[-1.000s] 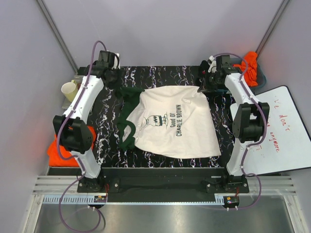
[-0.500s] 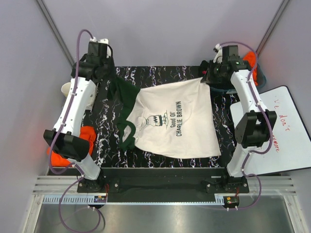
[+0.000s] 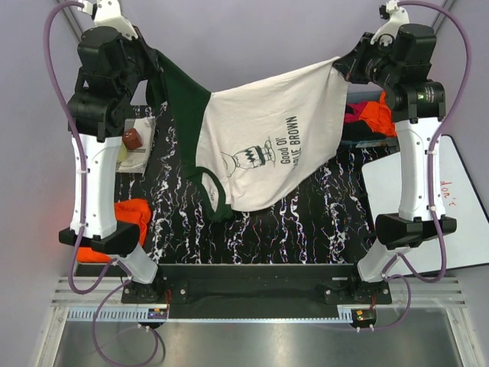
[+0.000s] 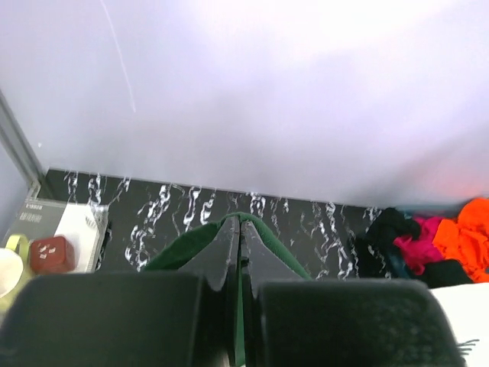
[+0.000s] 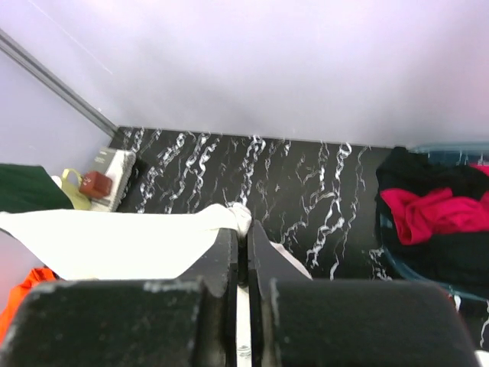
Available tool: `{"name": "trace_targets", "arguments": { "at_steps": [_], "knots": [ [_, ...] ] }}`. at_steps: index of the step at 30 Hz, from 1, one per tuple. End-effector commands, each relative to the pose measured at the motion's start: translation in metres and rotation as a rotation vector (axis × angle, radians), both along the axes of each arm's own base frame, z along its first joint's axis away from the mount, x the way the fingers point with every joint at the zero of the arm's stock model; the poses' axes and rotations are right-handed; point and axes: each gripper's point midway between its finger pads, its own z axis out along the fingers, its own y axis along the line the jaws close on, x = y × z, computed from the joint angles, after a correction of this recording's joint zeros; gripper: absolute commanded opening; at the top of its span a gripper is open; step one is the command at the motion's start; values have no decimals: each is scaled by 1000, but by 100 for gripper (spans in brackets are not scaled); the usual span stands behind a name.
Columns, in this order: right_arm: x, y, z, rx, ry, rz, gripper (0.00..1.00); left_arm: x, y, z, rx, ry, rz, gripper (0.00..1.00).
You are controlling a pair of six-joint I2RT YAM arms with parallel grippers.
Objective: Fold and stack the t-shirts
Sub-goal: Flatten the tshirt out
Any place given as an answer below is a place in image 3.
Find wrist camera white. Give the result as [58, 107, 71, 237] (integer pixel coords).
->
[79, 0, 139, 40]
[370, 1, 410, 44]

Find whiteboard with red writing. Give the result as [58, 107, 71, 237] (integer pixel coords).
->
[362, 135, 488, 269]

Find purple cable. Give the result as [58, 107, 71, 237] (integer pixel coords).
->
[42, 0, 167, 362]
[316, 0, 471, 332]

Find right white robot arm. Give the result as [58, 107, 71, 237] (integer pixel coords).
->
[333, 23, 457, 303]

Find orange t-shirt in basket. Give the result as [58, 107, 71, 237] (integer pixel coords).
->
[360, 92, 397, 138]

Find white green Charlie Brown t-shirt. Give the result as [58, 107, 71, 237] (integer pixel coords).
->
[146, 54, 348, 221]

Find pale yellow mug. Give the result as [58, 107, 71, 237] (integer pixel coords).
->
[116, 145, 128, 164]

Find magenta garment in basket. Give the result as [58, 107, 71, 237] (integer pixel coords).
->
[344, 101, 368, 124]

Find folded orange t-shirt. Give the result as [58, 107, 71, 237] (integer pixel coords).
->
[76, 198, 152, 265]

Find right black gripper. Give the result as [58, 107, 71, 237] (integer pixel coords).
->
[333, 32, 400, 89]

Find teal laundry basket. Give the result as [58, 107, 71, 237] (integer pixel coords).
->
[342, 137, 396, 145]

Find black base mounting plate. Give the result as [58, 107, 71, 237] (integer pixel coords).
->
[121, 265, 392, 305]

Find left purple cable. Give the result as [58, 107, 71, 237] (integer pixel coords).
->
[42, 0, 167, 362]

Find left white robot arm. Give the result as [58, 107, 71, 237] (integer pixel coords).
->
[59, 26, 165, 303]

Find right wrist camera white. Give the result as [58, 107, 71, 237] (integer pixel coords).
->
[370, 1, 410, 44]

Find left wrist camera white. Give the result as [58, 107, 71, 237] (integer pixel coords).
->
[79, 0, 139, 40]

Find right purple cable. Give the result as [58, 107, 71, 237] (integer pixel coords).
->
[316, 0, 471, 332]

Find black garment in basket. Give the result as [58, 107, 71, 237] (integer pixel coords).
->
[342, 120, 386, 142]

